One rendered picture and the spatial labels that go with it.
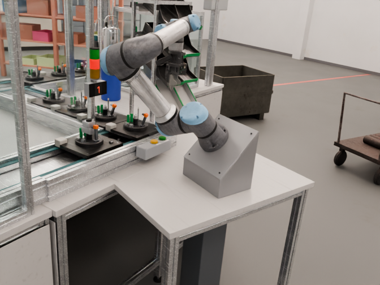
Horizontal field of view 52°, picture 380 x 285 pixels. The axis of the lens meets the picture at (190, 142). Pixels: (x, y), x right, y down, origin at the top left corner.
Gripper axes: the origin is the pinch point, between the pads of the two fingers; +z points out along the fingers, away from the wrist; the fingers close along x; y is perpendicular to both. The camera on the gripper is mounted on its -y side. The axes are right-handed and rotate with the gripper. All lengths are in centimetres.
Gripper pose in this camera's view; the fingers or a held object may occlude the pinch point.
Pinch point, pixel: (170, 87)
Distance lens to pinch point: 211.2
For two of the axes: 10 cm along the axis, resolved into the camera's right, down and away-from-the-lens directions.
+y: 8.2, 2.6, -5.1
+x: 5.7, -2.6, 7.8
